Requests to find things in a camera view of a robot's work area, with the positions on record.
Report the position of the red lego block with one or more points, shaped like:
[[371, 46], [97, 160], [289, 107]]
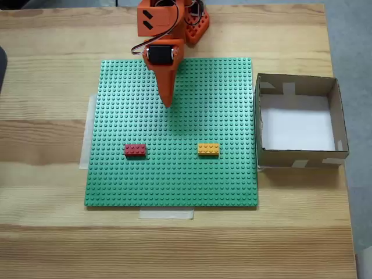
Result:
[[135, 150]]

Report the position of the yellow lego block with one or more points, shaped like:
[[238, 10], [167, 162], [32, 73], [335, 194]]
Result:
[[208, 149]]

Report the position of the green lego baseplate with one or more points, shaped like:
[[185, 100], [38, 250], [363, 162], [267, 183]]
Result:
[[174, 180]]

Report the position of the open cardboard box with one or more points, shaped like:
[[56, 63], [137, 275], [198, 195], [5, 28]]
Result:
[[290, 161]]

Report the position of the beige masking tape strip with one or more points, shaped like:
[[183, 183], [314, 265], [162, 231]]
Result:
[[85, 139], [165, 214]]

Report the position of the black rounded object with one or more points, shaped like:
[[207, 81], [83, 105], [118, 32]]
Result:
[[2, 69]]

